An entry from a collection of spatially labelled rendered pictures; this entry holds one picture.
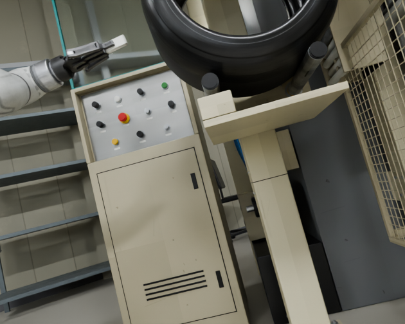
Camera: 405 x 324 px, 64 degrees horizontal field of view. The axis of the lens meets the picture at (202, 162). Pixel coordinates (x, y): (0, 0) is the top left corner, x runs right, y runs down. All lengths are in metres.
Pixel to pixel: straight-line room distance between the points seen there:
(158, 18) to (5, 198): 3.34
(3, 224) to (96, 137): 2.52
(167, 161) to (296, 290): 0.75
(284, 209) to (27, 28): 3.96
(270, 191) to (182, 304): 0.68
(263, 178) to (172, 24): 0.60
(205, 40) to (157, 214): 0.87
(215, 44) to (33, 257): 3.43
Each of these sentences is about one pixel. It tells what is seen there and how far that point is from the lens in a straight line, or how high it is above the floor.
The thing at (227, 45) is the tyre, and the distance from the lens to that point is 0.88.
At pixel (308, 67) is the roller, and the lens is 0.95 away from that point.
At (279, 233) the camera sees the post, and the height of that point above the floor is 0.43.
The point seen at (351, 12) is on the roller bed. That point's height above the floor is 1.09.
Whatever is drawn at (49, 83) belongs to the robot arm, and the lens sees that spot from 1.11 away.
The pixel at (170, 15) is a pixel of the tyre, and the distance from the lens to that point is 0.93.
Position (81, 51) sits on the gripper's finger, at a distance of 1.07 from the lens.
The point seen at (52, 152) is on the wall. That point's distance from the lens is 4.04.
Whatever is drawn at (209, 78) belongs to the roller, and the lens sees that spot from 0.85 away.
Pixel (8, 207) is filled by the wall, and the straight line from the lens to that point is 4.03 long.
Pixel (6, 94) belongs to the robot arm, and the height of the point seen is 1.00.
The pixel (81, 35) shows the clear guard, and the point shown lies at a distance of 1.82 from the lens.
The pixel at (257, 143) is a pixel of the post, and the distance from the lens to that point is 1.19.
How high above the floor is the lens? 0.63
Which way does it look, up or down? 5 degrees up
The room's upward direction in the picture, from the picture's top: 15 degrees counter-clockwise
